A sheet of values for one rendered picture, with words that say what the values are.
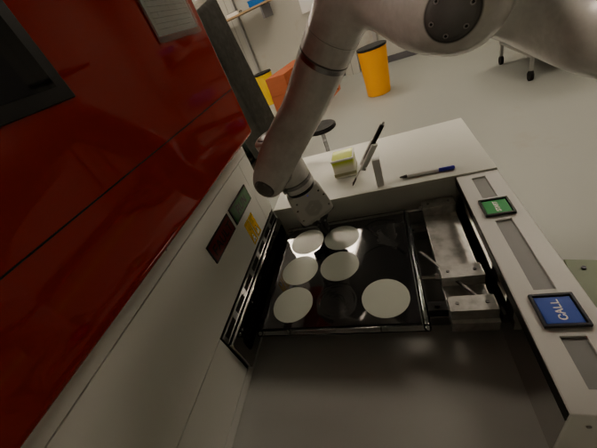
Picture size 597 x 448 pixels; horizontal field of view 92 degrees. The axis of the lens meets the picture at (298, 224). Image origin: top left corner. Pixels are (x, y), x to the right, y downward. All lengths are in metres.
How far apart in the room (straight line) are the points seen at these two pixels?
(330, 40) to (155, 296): 0.48
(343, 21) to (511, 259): 0.49
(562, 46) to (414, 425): 0.58
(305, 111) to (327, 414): 0.58
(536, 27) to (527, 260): 0.36
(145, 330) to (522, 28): 0.66
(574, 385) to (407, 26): 0.48
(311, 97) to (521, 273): 0.48
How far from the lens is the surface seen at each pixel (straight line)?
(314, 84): 0.55
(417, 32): 0.40
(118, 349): 0.49
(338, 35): 0.52
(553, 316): 0.58
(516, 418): 0.65
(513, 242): 0.69
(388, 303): 0.66
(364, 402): 0.66
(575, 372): 0.55
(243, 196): 0.78
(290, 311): 0.71
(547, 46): 0.49
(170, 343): 0.55
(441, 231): 0.82
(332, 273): 0.74
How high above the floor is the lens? 1.43
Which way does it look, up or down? 34 degrees down
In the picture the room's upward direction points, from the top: 24 degrees counter-clockwise
